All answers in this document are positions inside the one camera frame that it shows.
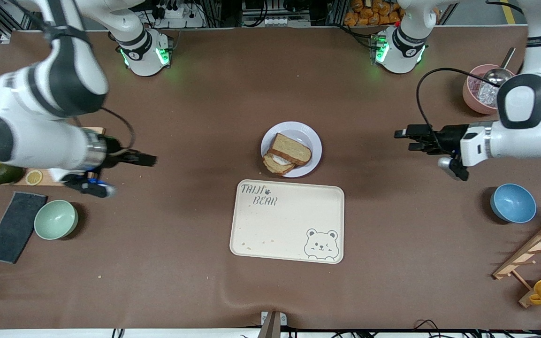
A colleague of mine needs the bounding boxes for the cream bear print tray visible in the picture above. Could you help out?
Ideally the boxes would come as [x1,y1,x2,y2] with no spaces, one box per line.
[229,179,345,264]

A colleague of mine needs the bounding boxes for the metal scoop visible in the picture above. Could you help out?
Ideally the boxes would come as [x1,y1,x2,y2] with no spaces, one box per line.
[483,47,516,88]

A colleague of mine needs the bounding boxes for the orange snack packs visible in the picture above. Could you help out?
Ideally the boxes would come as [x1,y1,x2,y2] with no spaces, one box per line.
[344,0,440,27]

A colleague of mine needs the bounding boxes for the brown bread slice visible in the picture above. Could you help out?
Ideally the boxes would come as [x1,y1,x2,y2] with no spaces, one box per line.
[262,153,297,176]
[269,133,312,166]

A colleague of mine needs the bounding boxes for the wooden cutting board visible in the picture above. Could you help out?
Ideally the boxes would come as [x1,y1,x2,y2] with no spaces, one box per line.
[15,126,107,187]

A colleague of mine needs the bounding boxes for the white power strip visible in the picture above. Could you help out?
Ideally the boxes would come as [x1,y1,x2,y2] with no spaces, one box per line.
[151,4,205,29]

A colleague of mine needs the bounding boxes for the dark grey cloth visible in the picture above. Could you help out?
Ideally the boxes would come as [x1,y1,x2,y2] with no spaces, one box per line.
[0,192,48,264]

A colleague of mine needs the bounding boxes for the blue bowl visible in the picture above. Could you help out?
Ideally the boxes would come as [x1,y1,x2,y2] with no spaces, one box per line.
[490,183,537,223]

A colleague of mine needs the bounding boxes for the clear ice pieces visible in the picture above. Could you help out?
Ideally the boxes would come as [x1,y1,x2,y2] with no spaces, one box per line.
[468,74,498,107]

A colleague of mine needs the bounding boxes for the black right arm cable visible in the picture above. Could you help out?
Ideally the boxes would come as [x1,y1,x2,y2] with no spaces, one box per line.
[100,107,136,152]

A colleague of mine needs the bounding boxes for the white round plate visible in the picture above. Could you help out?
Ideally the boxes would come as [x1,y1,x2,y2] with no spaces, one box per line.
[260,121,322,178]

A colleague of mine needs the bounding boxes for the pink bowl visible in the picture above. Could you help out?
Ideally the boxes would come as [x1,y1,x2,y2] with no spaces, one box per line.
[462,64,516,115]

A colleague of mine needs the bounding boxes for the mint green bowl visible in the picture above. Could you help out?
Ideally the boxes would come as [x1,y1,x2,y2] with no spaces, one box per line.
[34,200,79,240]

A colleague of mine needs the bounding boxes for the wooden drying rack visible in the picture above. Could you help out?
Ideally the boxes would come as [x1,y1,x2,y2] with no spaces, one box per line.
[492,216,541,308]

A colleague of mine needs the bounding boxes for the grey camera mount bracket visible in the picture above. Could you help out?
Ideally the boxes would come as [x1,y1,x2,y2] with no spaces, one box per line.
[257,311,288,338]

